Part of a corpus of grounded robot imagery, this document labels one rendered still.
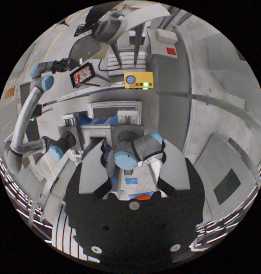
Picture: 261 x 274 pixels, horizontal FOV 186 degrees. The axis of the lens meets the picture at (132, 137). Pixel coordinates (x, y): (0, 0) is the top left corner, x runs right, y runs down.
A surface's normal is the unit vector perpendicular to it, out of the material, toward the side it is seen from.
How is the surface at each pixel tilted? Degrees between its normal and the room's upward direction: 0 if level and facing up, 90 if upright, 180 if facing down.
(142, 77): 0
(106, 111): 0
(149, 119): 0
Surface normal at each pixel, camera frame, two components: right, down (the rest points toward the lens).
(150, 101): 0.01, 0.46
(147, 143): -0.37, -0.40
